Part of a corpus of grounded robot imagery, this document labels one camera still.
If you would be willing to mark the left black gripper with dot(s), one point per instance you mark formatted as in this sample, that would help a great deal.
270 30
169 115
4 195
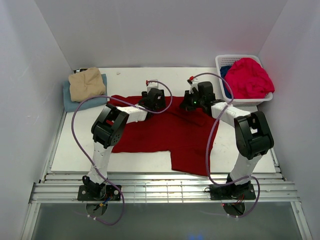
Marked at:
162 103

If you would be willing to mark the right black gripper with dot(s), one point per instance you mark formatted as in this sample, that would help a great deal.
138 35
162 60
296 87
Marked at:
185 104

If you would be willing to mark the dark red t shirt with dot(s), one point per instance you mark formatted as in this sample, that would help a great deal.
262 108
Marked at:
184 134

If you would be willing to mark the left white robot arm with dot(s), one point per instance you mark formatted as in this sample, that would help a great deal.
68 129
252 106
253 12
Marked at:
107 131

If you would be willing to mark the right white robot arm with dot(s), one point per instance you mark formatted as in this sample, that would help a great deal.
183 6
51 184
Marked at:
253 139

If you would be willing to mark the dark blue t shirt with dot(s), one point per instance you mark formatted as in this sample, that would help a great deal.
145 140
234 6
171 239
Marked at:
223 72

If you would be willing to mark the white plastic basket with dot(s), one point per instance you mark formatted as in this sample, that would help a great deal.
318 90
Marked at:
229 60

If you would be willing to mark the pink crumpled t shirt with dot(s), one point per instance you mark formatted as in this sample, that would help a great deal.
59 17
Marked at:
246 79

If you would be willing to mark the folded beige t shirt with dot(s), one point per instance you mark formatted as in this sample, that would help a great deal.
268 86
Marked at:
86 84

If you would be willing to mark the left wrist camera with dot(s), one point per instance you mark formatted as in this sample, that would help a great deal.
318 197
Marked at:
150 84

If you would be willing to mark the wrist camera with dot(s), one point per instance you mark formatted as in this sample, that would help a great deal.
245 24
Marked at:
193 84
150 84

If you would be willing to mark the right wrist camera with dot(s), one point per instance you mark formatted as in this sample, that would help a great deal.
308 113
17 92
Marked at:
193 84

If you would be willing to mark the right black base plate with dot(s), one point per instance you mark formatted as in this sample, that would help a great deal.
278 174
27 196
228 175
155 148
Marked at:
232 192

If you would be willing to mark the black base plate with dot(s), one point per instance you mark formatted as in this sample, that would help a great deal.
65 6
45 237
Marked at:
107 192
232 192

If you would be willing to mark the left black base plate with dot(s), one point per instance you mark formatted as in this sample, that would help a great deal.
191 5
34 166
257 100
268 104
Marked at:
107 192

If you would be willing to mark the aluminium rail frame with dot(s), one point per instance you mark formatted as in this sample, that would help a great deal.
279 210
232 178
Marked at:
153 188

